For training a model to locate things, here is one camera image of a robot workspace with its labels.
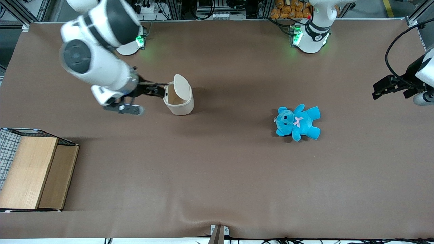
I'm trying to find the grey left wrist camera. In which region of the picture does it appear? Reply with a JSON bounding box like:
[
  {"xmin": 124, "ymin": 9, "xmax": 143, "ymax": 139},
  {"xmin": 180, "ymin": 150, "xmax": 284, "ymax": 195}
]
[{"xmin": 413, "ymin": 91, "xmax": 434, "ymax": 106}]

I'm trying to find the cream trash can body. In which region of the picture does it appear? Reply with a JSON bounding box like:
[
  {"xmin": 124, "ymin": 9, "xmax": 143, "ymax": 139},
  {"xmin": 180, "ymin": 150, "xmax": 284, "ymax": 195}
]
[{"xmin": 163, "ymin": 81, "xmax": 195, "ymax": 116}]

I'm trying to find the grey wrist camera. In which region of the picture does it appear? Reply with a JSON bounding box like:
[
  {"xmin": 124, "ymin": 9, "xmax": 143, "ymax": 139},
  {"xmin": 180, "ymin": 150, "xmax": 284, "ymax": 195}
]
[
  {"xmin": 413, "ymin": 91, "xmax": 434, "ymax": 106},
  {"xmin": 103, "ymin": 103, "xmax": 145, "ymax": 116}
]

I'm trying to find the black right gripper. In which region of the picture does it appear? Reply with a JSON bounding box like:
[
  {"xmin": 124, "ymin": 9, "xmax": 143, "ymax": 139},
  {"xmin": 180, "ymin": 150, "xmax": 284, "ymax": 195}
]
[{"xmin": 124, "ymin": 70, "xmax": 169, "ymax": 102}]

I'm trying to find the cream trash can lid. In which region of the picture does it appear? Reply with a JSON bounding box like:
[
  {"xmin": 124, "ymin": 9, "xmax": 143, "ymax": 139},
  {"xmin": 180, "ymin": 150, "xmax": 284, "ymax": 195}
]
[{"xmin": 173, "ymin": 74, "xmax": 192, "ymax": 101}]

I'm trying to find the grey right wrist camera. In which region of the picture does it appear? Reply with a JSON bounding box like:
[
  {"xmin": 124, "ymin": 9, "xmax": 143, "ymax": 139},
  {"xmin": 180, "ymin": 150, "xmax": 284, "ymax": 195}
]
[{"xmin": 103, "ymin": 103, "xmax": 145, "ymax": 116}]

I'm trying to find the orange plush toy pile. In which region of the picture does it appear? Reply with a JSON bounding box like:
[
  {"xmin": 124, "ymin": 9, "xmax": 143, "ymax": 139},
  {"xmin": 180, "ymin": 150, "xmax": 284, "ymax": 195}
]
[{"xmin": 270, "ymin": 0, "xmax": 313, "ymax": 20}]

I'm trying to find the blue plush teddy bear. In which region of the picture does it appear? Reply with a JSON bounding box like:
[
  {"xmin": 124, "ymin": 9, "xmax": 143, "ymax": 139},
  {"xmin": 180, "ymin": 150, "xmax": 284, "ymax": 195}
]
[{"xmin": 274, "ymin": 104, "xmax": 321, "ymax": 142}]

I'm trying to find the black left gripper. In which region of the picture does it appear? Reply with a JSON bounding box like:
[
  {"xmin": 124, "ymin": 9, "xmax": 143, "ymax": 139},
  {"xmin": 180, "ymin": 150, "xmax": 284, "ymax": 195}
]
[{"xmin": 372, "ymin": 54, "xmax": 426, "ymax": 100}]

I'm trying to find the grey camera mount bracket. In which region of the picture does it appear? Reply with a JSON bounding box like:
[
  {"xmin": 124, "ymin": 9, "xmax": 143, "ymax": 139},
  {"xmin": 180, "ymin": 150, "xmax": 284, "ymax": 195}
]
[{"xmin": 210, "ymin": 225, "xmax": 230, "ymax": 244}]

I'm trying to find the brown table cloth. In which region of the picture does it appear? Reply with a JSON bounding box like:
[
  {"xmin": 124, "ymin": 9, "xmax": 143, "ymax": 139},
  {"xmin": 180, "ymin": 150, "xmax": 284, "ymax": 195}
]
[{"xmin": 0, "ymin": 19, "xmax": 434, "ymax": 240}]

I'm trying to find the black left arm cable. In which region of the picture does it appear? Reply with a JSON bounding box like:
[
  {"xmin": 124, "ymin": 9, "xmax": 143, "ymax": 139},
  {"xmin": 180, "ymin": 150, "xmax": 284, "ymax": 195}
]
[{"xmin": 384, "ymin": 20, "xmax": 434, "ymax": 86}]

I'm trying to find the white power strip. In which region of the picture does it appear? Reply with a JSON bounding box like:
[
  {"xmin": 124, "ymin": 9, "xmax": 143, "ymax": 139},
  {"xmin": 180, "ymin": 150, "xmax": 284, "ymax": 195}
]
[{"xmin": 136, "ymin": 3, "xmax": 160, "ymax": 15}]

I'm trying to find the wooden shelf with wire rack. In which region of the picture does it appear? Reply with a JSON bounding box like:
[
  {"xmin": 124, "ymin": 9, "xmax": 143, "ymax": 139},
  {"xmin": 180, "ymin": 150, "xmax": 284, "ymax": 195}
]
[{"xmin": 0, "ymin": 128, "xmax": 80, "ymax": 213}]

